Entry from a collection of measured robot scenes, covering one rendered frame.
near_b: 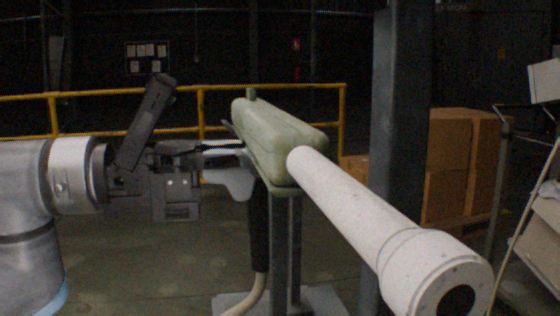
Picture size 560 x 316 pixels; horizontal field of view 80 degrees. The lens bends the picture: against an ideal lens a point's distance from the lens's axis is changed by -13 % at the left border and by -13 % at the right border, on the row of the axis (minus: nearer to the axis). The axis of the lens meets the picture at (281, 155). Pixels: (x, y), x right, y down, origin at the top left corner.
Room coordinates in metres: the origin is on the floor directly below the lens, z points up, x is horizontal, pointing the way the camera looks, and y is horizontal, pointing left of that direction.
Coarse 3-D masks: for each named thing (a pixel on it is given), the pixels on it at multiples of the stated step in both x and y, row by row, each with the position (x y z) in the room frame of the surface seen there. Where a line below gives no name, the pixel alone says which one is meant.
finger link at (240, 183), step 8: (208, 152) 0.40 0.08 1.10; (216, 152) 0.40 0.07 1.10; (224, 152) 0.40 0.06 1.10; (232, 152) 0.40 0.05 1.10; (240, 160) 0.40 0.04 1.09; (208, 168) 0.40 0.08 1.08; (216, 168) 0.41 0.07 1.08; (224, 168) 0.41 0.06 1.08; (232, 168) 0.41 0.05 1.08; (240, 168) 0.41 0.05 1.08; (208, 176) 0.40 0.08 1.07; (216, 176) 0.41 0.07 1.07; (224, 176) 0.41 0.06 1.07; (232, 176) 0.41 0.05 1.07; (240, 176) 0.41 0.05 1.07; (248, 176) 0.41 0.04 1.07; (224, 184) 0.41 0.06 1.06; (232, 184) 0.41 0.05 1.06; (240, 184) 0.41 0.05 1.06; (248, 184) 0.41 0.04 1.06; (232, 192) 0.41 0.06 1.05; (240, 192) 0.41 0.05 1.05; (248, 192) 0.41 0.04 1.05; (240, 200) 0.41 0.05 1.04
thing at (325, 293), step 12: (312, 288) 0.61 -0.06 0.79; (324, 288) 0.61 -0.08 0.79; (216, 300) 0.57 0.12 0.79; (228, 300) 0.57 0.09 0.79; (312, 300) 0.58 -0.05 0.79; (324, 300) 0.57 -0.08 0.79; (336, 300) 0.57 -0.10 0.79; (216, 312) 0.54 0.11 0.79; (324, 312) 0.54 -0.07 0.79; (336, 312) 0.54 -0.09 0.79
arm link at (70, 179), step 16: (64, 144) 0.38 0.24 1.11; (80, 144) 0.38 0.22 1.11; (96, 144) 0.41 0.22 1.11; (64, 160) 0.36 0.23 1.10; (80, 160) 0.37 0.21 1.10; (48, 176) 0.35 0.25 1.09; (64, 176) 0.36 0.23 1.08; (80, 176) 0.36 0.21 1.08; (64, 192) 0.36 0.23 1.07; (80, 192) 0.36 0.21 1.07; (64, 208) 0.36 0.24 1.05; (80, 208) 0.37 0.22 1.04; (96, 208) 0.38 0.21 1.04
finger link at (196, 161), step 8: (192, 152) 0.40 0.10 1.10; (200, 152) 0.40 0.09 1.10; (168, 160) 0.40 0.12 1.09; (176, 160) 0.38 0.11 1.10; (184, 160) 0.38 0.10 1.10; (192, 160) 0.38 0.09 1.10; (200, 160) 0.38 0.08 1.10; (208, 160) 0.39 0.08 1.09; (216, 160) 0.39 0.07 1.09; (224, 160) 0.39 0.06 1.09; (232, 160) 0.40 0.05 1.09; (184, 168) 0.39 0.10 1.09; (192, 168) 0.38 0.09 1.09; (200, 168) 0.38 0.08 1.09
